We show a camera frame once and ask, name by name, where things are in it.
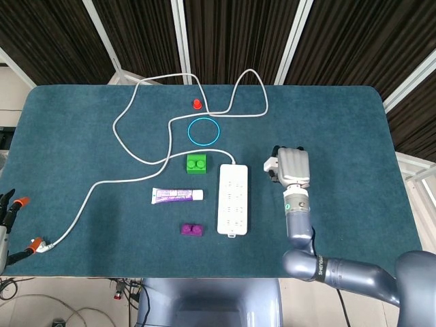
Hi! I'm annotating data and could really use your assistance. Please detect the black floor cable bundle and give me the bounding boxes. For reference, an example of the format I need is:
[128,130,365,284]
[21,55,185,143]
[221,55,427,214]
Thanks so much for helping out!
[121,278,151,327]

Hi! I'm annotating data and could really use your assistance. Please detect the thin blue ring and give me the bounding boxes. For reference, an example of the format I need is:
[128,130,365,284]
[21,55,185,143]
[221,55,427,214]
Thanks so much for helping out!
[187,117,221,146]

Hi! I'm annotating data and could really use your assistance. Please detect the dark slatted divider panel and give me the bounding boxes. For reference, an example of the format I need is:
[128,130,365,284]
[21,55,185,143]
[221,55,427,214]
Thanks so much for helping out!
[0,0,120,86]
[91,0,190,85]
[284,0,436,103]
[183,0,314,86]
[386,64,436,161]

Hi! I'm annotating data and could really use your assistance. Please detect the white divider base frame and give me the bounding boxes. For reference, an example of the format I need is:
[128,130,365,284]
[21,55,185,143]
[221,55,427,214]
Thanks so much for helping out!
[396,153,436,208]

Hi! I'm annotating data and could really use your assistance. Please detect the purple white toothpaste tube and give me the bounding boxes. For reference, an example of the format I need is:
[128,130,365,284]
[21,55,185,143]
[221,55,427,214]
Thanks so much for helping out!
[151,187,204,205]

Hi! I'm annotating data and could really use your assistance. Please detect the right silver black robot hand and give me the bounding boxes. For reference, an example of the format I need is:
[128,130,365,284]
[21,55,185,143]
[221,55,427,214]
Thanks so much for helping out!
[266,145,312,189]

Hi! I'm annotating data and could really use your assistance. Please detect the left black orange-tipped robot hand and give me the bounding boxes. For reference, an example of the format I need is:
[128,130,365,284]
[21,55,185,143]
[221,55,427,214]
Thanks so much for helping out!
[0,189,44,273]

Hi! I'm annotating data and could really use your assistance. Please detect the white power strip cable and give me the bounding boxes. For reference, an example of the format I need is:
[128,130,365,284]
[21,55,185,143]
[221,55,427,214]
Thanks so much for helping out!
[35,69,270,255]

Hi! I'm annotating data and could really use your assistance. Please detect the white power strip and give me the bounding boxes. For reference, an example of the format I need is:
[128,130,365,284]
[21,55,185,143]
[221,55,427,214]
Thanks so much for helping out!
[217,163,249,240]

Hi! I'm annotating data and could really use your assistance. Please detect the blue-grey robot torso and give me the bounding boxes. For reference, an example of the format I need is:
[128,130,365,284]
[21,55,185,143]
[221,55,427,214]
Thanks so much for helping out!
[136,277,283,327]

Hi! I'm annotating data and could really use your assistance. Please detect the black box on floor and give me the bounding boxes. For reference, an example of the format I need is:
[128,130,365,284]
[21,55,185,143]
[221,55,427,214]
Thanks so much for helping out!
[0,125,16,151]

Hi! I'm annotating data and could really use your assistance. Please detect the purple toy brick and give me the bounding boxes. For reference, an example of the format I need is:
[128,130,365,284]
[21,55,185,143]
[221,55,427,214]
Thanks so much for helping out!
[179,223,205,238]

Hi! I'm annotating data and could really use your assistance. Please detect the green toy brick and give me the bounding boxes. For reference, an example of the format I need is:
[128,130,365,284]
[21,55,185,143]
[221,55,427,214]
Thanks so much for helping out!
[185,153,209,176]

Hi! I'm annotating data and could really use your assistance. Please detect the teal table mat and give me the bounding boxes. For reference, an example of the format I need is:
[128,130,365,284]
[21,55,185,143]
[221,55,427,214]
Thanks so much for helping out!
[0,84,425,279]

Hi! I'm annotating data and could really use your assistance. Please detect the white power adapter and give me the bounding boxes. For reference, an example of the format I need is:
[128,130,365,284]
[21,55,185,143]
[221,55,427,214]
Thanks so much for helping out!
[264,155,281,173]

